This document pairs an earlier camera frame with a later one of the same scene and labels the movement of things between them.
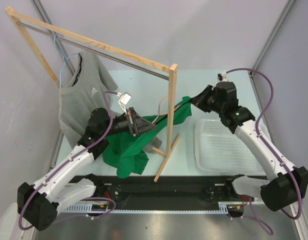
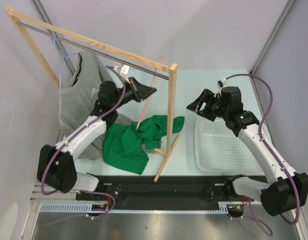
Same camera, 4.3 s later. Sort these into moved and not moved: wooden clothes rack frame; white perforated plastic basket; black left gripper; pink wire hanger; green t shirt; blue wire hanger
Moved: black left gripper; green t shirt; pink wire hanger
Not moved: white perforated plastic basket; wooden clothes rack frame; blue wire hanger
